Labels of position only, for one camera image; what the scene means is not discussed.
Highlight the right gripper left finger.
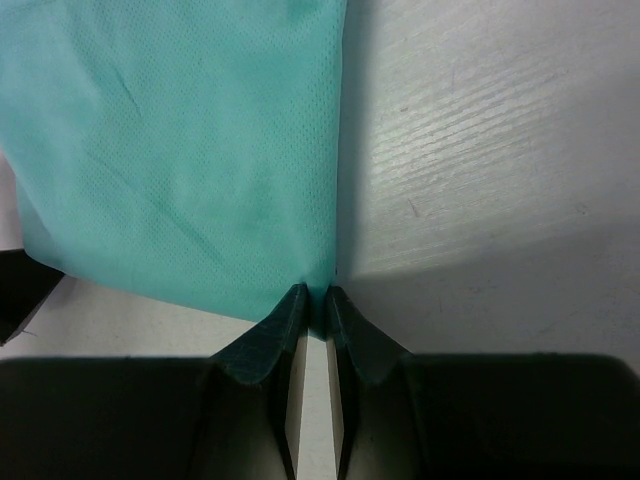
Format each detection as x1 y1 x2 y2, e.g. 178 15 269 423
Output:
1 285 308 479

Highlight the mint green t-shirt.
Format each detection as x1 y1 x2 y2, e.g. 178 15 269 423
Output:
1 1 346 321

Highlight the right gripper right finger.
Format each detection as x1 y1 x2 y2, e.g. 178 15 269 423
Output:
325 287 639 479

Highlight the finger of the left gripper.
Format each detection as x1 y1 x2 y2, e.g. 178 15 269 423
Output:
0 249 65 346

